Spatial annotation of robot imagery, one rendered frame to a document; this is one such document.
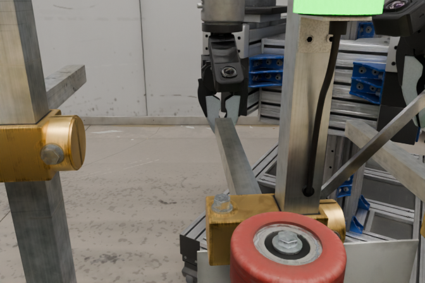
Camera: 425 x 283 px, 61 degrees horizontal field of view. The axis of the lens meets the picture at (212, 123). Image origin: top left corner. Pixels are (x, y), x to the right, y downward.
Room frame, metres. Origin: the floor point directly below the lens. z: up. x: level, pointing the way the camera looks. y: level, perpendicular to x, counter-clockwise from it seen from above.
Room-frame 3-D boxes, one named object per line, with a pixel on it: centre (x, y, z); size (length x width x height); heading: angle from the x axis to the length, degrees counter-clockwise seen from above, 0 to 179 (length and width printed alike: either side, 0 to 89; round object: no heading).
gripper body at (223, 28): (0.65, -0.02, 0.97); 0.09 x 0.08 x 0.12; 5
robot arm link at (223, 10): (0.64, -0.01, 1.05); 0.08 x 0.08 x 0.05
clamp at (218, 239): (0.31, -0.06, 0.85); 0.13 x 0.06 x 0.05; 95
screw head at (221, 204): (0.31, -0.01, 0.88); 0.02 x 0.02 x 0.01
